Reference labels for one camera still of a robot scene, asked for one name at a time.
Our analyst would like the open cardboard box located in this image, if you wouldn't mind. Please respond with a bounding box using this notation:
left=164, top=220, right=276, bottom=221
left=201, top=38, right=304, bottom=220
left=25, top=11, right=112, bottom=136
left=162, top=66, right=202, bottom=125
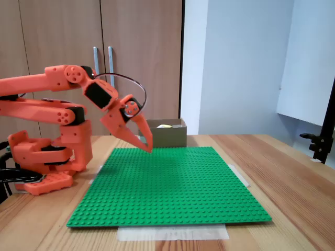
left=138, top=118, right=188, bottom=148

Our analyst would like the wooden cabinet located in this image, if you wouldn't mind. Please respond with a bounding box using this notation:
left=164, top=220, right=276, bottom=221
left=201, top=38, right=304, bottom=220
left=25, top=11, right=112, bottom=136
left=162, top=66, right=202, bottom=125
left=0, top=0, right=184, bottom=136

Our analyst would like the short masking tape strip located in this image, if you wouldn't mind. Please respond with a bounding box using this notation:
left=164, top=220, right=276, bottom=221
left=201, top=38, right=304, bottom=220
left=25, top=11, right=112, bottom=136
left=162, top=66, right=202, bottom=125
left=227, top=163, right=251, bottom=188
left=88, top=165, right=104, bottom=185

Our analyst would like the green studded baseplate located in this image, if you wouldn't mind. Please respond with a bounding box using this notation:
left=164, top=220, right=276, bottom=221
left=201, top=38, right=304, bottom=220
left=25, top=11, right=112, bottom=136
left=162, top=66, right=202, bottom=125
left=65, top=146, right=273, bottom=229

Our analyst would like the black table clamp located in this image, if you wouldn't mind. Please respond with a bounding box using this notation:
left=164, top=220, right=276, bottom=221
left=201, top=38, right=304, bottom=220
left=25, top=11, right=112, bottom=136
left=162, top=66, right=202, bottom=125
left=0, top=168, right=44, bottom=184

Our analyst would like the long masking tape strip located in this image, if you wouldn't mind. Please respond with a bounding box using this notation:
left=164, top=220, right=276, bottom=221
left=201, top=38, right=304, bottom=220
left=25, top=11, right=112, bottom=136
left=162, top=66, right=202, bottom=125
left=117, top=224, right=230, bottom=242

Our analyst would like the white board panel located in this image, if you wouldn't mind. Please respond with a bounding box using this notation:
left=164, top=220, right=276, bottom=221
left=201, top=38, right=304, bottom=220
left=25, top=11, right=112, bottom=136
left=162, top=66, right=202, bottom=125
left=276, top=0, right=335, bottom=128

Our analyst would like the thin servo wire loop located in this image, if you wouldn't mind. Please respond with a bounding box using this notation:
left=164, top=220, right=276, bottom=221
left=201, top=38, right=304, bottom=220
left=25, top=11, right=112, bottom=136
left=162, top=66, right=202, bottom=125
left=95, top=73, right=147, bottom=117

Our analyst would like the metal cabinet handle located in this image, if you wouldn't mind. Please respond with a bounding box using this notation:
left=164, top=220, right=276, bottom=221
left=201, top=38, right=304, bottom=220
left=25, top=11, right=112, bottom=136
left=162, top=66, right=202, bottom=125
left=108, top=46, right=117, bottom=88
left=93, top=47, right=102, bottom=76

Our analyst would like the black power cable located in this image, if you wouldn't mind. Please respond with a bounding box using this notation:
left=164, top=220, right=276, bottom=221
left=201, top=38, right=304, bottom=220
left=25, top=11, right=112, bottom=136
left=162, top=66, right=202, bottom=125
left=0, top=141, right=13, bottom=204

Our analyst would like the black camera stand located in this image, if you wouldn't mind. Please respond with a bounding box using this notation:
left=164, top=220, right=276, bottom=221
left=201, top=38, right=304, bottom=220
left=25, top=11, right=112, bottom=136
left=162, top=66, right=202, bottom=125
left=299, top=77, right=335, bottom=165

